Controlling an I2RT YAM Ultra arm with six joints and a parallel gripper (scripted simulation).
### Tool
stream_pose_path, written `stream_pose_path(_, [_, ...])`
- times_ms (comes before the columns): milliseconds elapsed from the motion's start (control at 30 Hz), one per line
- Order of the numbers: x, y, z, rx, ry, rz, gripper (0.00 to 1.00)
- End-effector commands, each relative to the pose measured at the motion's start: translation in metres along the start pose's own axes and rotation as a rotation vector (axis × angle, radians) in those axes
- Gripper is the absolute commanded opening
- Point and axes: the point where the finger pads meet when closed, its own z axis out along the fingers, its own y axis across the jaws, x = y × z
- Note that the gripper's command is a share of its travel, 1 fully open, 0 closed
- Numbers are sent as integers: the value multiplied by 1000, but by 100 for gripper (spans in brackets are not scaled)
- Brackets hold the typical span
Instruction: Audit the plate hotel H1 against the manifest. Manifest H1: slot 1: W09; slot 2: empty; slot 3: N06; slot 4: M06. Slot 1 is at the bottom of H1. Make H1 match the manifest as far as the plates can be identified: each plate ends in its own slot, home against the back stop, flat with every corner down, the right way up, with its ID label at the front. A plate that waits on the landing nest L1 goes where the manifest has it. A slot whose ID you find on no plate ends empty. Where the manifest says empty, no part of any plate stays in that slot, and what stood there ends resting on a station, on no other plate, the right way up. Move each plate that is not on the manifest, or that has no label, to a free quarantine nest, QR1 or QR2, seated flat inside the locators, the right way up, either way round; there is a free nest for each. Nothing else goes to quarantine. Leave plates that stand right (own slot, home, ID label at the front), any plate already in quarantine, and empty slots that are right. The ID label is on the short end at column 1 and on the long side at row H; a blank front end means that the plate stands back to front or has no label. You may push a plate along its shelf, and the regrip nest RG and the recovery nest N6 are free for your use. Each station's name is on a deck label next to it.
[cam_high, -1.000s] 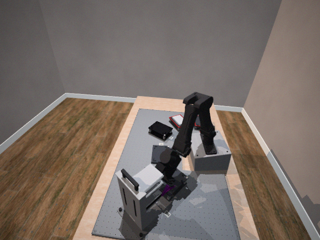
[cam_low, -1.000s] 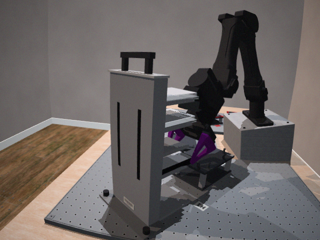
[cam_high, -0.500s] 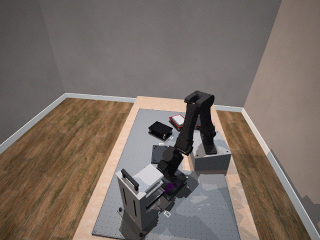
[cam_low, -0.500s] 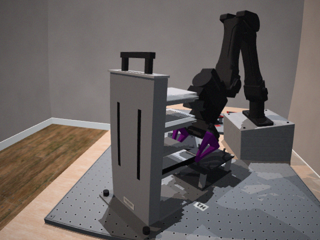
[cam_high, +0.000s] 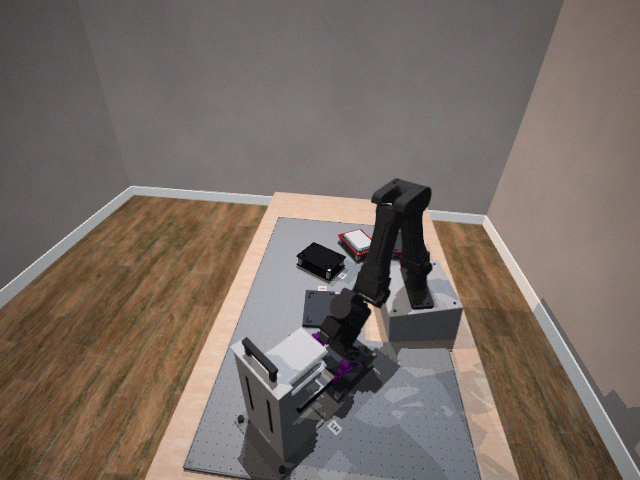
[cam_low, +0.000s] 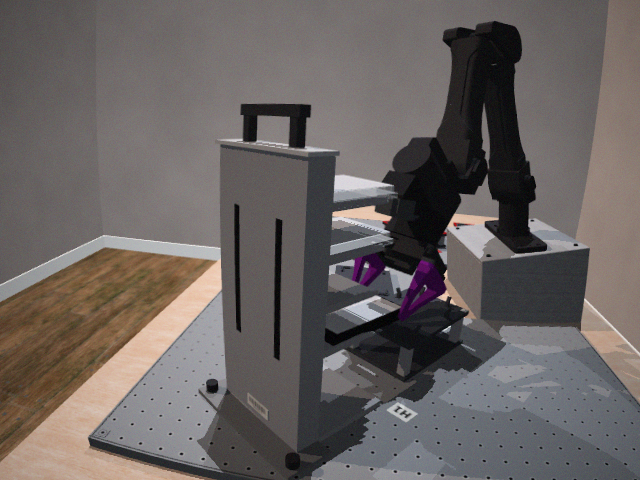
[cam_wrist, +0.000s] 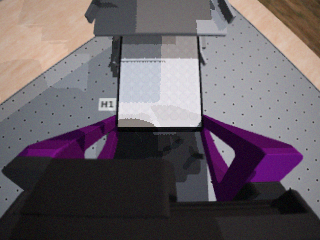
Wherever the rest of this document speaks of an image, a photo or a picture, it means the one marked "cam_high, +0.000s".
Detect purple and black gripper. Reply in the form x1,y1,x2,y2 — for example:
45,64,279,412
311,332,361,383

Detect white multi-well plate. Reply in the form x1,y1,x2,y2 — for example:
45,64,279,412
264,327,328,384

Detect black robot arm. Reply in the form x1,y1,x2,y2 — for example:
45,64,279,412
319,178,434,348

